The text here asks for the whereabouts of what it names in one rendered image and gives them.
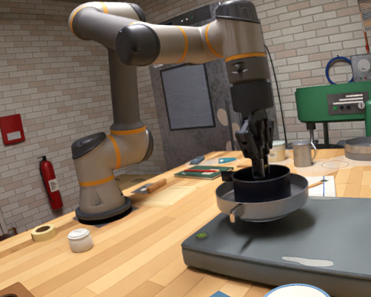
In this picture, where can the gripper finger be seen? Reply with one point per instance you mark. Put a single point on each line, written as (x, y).
(250, 139)
(267, 136)

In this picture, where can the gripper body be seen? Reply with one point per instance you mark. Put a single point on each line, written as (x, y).
(253, 97)

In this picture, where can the dark blue seed tin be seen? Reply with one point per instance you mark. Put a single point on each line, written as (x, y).
(265, 190)

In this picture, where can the grey metal scale pan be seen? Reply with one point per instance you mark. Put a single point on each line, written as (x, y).
(265, 211)

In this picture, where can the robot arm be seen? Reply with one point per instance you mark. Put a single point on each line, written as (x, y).
(120, 92)

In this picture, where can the blue-grey small block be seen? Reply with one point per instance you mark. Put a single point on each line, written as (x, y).
(197, 160)

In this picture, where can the grey scale body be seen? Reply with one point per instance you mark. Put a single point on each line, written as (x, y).
(311, 244)

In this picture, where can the white round dial chart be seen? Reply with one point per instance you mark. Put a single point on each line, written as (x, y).
(296, 292)

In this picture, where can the oak block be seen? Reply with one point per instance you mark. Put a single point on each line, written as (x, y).
(18, 290)

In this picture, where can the white plastic tub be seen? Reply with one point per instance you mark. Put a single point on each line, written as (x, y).
(279, 151)

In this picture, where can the teal scraper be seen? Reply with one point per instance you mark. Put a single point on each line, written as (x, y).
(227, 160)

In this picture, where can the grey metal mug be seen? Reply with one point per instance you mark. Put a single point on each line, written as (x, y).
(302, 154)

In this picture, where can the green machine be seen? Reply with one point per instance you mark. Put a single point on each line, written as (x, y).
(311, 102)

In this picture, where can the red pencil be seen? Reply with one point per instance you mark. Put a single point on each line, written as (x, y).
(200, 170)

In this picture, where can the grey metal cabinet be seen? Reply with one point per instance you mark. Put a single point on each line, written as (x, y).
(188, 99)

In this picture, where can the green book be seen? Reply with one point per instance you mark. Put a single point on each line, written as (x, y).
(191, 174)

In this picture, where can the white blue-striped cloth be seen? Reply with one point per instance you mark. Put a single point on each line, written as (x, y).
(321, 190)

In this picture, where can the grey round sieve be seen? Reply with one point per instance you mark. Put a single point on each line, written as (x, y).
(362, 150)

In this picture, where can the green round level bubble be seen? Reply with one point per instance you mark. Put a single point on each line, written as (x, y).
(201, 235)

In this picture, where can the orange pipe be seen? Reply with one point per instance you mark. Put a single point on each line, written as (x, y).
(366, 41)

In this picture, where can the blue flat card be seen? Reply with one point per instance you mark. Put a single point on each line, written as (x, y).
(219, 294)

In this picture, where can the white jar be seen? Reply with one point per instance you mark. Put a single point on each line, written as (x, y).
(80, 242)

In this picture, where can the red fire extinguisher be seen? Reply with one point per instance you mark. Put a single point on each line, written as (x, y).
(50, 182)

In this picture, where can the cream tape roll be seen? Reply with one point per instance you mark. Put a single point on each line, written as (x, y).
(46, 235)

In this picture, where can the grey wall control box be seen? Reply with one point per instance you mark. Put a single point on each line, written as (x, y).
(364, 67)

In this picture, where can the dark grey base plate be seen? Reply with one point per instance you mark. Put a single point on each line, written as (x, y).
(135, 209)

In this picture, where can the grey wall vent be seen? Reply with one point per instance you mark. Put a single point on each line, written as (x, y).
(370, 14)

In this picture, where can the red wall box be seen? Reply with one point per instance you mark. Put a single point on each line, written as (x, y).
(11, 129)

